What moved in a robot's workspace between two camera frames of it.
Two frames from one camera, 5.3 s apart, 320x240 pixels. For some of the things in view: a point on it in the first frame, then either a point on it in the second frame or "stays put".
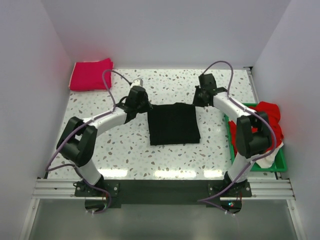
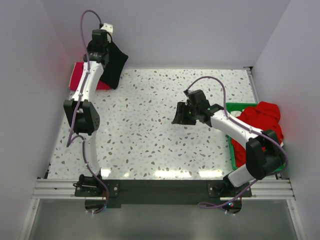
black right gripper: x=196 y=102 -> x=180 y=118
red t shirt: x=271 y=112 stays put
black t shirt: x=172 y=124 -> x=114 y=64
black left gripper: x=148 y=106 -> x=108 y=40
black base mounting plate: x=166 y=193 stays put
